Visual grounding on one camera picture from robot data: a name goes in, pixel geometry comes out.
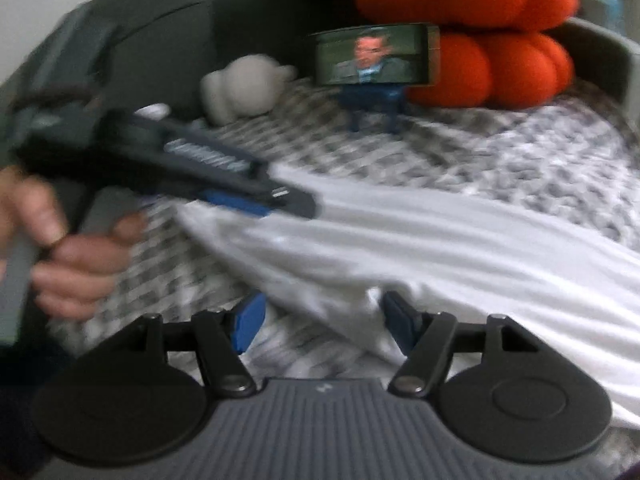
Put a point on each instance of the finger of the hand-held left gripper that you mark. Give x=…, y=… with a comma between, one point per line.
x=235, y=202

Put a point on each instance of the person's left hand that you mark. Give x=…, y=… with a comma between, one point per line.
x=80, y=270

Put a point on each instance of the grey sofa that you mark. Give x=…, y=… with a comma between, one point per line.
x=165, y=35

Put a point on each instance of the white pants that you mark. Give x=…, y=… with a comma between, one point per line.
x=425, y=250

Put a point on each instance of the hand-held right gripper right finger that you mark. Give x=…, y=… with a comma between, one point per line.
x=397, y=320

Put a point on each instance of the blue phone stand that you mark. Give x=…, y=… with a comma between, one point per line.
x=370, y=97

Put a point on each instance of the grey checked quilt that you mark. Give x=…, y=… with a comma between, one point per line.
x=525, y=150

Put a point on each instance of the smartphone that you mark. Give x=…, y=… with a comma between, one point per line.
x=375, y=55

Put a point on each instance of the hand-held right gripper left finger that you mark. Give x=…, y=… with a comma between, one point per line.
x=250, y=320

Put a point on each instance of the white plush cushion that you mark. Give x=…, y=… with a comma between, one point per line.
x=245, y=85

